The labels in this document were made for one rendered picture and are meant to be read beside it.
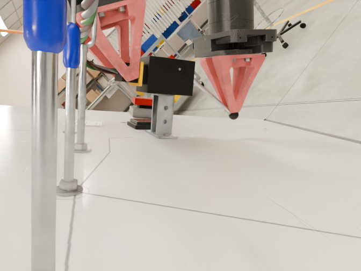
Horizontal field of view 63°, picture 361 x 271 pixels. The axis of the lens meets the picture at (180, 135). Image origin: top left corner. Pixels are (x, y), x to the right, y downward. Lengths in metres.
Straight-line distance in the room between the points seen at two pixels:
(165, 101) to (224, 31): 0.10
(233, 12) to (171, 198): 0.26
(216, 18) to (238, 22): 0.03
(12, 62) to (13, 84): 0.55
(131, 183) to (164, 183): 0.02
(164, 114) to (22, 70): 8.13
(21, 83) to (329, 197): 8.30
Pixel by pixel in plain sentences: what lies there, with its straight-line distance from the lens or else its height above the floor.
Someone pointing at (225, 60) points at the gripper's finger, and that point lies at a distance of 0.37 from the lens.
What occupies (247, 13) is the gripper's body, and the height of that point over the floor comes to 1.12.
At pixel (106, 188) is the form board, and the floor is 1.15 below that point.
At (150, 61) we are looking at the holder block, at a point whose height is 1.17.
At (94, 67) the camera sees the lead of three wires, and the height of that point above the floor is 1.20.
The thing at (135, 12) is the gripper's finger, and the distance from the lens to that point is 0.31.
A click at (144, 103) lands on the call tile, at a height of 1.11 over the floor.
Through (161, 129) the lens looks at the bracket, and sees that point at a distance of 0.35.
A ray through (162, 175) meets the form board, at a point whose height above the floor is 1.12.
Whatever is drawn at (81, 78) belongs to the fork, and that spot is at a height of 1.20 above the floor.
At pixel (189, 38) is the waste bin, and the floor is 0.35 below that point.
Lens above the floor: 1.19
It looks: 19 degrees down
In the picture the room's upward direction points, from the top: 45 degrees counter-clockwise
